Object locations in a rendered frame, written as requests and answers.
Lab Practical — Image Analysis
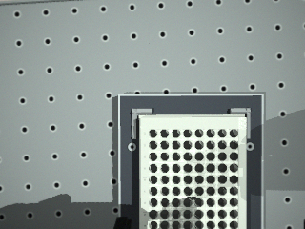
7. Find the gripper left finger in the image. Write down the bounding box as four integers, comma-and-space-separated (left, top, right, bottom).
113, 217, 132, 229

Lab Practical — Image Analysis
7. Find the grey perforated breadboard plate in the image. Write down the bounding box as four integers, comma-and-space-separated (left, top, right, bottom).
0, 0, 305, 229

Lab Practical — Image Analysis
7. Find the white well plate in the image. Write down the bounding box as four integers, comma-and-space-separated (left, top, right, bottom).
139, 114, 246, 229

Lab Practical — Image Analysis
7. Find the dark grey plate nest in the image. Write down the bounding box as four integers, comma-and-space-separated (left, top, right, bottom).
118, 94, 264, 229

